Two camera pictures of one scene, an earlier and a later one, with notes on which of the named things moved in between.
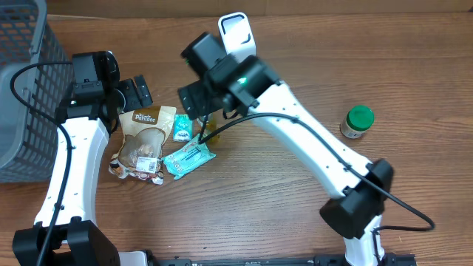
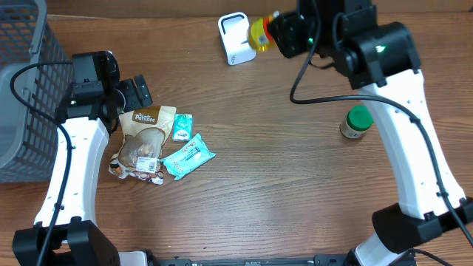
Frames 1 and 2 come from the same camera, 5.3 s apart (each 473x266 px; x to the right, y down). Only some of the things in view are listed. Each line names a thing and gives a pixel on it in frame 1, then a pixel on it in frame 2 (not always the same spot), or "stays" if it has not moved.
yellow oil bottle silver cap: [207, 125] to [259, 37]
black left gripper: [137, 93] stays
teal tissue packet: [183, 128] stays
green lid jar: [358, 119] stays
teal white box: [188, 158] stays
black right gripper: [201, 101] to [288, 39]
